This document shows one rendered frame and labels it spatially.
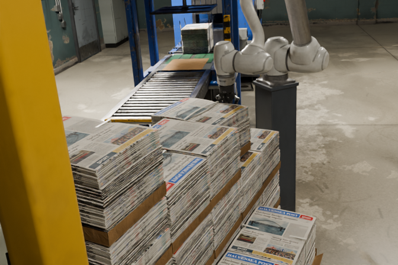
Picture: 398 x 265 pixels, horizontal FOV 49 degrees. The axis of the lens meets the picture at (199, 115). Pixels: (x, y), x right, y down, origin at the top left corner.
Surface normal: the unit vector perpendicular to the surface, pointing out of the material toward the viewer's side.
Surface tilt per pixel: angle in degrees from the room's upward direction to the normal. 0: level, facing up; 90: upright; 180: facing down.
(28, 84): 90
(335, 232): 0
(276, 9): 90
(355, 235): 0
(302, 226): 1
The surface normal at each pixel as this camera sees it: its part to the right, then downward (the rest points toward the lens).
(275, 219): -0.09, -0.93
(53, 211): 0.89, 0.10
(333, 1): -0.17, 0.34
